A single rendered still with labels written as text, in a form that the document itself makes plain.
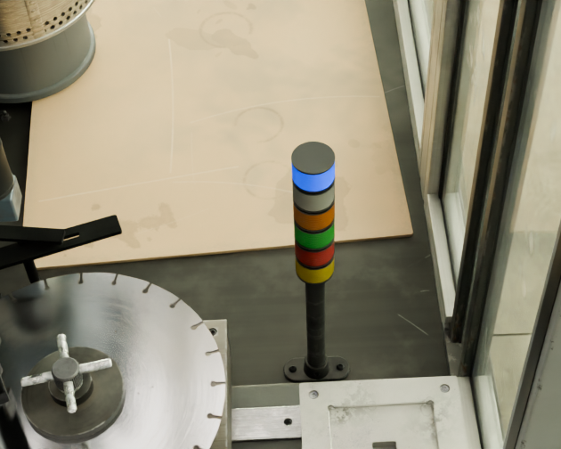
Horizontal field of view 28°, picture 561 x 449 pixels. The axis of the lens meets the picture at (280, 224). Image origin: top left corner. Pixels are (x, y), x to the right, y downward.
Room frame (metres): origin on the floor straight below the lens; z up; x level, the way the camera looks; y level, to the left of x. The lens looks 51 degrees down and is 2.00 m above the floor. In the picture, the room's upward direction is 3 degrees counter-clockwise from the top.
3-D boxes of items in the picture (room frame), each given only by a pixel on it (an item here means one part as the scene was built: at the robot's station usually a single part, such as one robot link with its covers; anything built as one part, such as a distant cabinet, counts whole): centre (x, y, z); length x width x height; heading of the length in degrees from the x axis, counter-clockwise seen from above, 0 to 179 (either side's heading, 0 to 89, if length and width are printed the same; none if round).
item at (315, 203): (0.77, -0.04, 1.11); 0.05 x 0.04 x 0.03; 0
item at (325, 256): (0.77, -0.04, 1.02); 0.05 x 0.04 x 0.03; 0
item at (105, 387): (0.63, 0.23, 0.96); 0.11 x 0.11 x 0.03
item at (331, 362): (0.77, -0.04, 0.76); 0.09 x 0.03 x 0.03; 90
